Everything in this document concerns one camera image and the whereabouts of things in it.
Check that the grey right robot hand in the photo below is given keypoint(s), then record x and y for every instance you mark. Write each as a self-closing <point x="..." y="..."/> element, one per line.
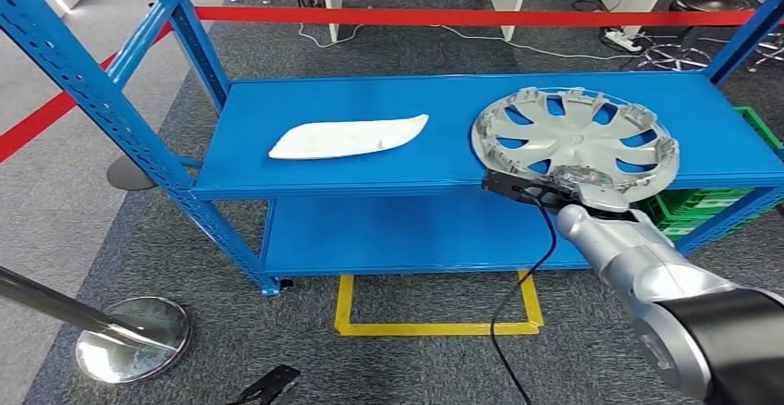
<point x="585" y="180"/>

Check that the silver wheel hubcap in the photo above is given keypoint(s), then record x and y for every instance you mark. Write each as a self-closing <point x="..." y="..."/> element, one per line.
<point x="582" y="139"/>

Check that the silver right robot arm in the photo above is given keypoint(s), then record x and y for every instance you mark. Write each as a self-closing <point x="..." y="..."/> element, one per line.
<point x="631" y="249"/>

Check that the white plastic car part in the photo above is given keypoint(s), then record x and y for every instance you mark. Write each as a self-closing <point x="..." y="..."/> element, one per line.
<point x="343" y="139"/>

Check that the blue metal shelf rack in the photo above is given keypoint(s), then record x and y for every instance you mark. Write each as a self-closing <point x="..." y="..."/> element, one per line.
<point x="343" y="99"/>

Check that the green plastic crate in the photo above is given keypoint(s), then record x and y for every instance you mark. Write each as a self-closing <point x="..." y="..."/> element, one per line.
<point x="692" y="230"/>
<point x="686" y="203"/>

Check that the white power strip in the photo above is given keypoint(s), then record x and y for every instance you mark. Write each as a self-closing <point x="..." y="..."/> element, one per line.
<point x="622" y="41"/>

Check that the yellow floor tape square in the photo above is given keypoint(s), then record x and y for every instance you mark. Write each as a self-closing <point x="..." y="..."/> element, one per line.
<point x="429" y="328"/>

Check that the black stool seat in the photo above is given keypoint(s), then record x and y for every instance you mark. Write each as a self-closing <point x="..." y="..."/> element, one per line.
<point x="713" y="1"/>

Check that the red barrier belt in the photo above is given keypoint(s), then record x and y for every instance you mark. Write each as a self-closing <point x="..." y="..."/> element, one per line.
<point x="429" y="16"/>
<point x="37" y="123"/>

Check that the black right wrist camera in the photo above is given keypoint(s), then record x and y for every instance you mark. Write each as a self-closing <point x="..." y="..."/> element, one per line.
<point x="499" y="185"/>

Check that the black stanchion post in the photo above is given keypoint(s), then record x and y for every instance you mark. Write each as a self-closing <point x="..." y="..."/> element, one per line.
<point x="128" y="174"/>

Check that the chrome stanchion post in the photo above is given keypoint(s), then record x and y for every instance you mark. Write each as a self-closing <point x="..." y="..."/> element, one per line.
<point x="135" y="347"/>

